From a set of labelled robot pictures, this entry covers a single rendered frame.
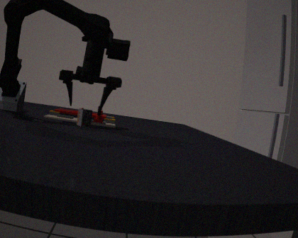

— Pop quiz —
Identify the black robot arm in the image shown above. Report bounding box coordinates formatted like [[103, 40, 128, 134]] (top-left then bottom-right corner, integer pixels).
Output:
[[0, 0, 130, 98]]

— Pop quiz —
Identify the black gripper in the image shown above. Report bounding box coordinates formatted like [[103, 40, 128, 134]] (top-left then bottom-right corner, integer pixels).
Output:
[[59, 54, 122, 110]]

